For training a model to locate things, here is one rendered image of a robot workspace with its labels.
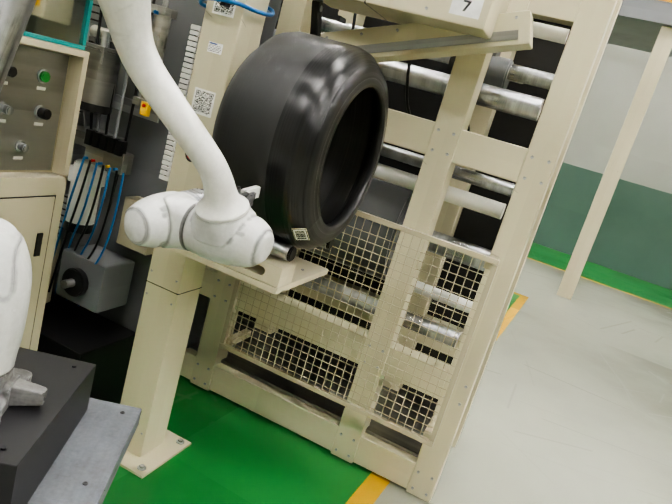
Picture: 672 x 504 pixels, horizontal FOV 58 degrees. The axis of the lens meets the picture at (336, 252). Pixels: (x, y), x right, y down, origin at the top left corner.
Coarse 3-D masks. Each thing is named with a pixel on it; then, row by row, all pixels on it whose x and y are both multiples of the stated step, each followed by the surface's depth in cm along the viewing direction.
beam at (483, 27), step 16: (336, 0) 194; (352, 0) 186; (368, 0) 183; (384, 0) 181; (400, 0) 179; (416, 0) 177; (432, 0) 176; (448, 0) 174; (496, 0) 173; (384, 16) 198; (400, 16) 189; (416, 16) 180; (432, 16) 176; (448, 16) 175; (480, 16) 171; (496, 16) 180; (464, 32) 184; (480, 32) 176
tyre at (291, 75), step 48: (288, 48) 156; (336, 48) 157; (240, 96) 151; (288, 96) 148; (336, 96) 150; (384, 96) 178; (240, 144) 152; (288, 144) 147; (336, 144) 203; (288, 192) 151; (336, 192) 201; (288, 240) 166
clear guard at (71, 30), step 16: (48, 0) 157; (64, 0) 162; (80, 0) 166; (32, 16) 155; (48, 16) 159; (64, 16) 163; (80, 16) 168; (32, 32) 156; (48, 32) 161; (64, 32) 165; (80, 32) 170; (80, 48) 171
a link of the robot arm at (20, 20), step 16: (0, 0) 93; (16, 0) 94; (32, 0) 97; (0, 16) 93; (16, 16) 95; (0, 32) 94; (16, 32) 96; (0, 48) 95; (16, 48) 98; (0, 64) 96; (0, 80) 97
